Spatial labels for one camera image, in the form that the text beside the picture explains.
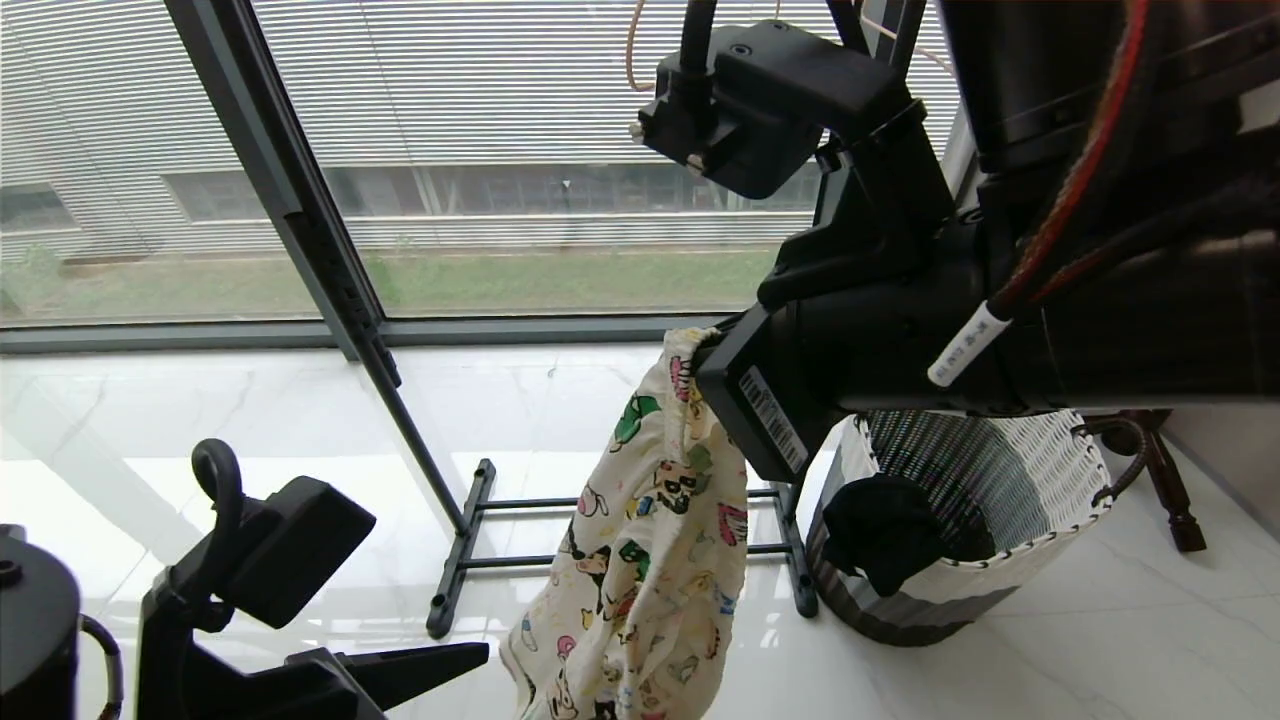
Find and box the white laundry basket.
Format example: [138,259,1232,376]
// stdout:
[805,410,1151,646]

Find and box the black garment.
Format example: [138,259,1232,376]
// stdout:
[822,475,946,598]

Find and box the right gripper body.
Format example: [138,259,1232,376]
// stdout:
[695,225,1051,486]

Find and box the dark brown wooden stand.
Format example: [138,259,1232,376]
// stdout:
[1075,410,1208,553]

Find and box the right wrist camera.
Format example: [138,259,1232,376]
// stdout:
[630,20,956,311]

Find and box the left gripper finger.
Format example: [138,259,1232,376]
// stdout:
[345,642,491,711]

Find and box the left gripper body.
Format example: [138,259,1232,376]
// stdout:
[135,640,391,720]

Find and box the window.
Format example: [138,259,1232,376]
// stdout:
[0,0,961,356]

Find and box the black clothes rack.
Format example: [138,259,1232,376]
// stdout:
[283,0,931,641]

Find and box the cream printed garment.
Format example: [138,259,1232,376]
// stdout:
[500,328,751,720]

